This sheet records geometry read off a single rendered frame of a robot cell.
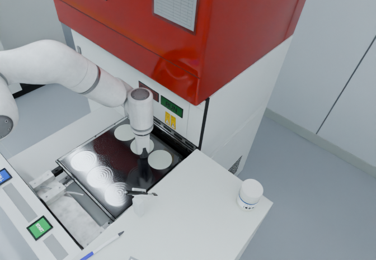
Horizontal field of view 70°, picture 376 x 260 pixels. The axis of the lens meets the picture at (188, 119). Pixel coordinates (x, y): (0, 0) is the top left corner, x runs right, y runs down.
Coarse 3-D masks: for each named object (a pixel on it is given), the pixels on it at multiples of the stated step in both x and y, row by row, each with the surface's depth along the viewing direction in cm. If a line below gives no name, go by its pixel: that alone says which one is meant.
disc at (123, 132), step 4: (124, 124) 124; (128, 124) 125; (116, 128) 122; (120, 128) 123; (124, 128) 123; (128, 128) 123; (116, 132) 121; (120, 132) 121; (124, 132) 121; (128, 132) 121; (132, 132) 121; (116, 136) 119; (120, 136) 119; (124, 136) 119; (128, 136) 119; (132, 136) 120; (124, 140) 118
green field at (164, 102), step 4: (164, 100) 106; (164, 104) 108; (168, 104) 106; (172, 104) 104; (168, 108) 108; (172, 108) 106; (176, 108) 104; (176, 112) 105; (180, 112) 104; (180, 116) 105
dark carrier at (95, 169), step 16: (112, 128) 122; (96, 144) 115; (112, 144) 116; (128, 144) 116; (160, 144) 118; (64, 160) 108; (80, 160) 109; (96, 160) 109; (112, 160) 110; (128, 160) 110; (144, 160) 111; (176, 160) 112; (80, 176) 103; (96, 176) 104; (112, 176) 105; (128, 176) 105; (144, 176) 106; (160, 176) 106; (96, 192) 99; (112, 192) 100; (112, 208) 95
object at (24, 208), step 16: (0, 160) 99; (16, 176) 95; (0, 192) 90; (16, 192) 91; (32, 192) 91; (16, 208) 87; (32, 208) 87; (16, 224) 83; (32, 240) 80; (48, 240) 81; (64, 240) 81; (48, 256) 77; (64, 256) 78
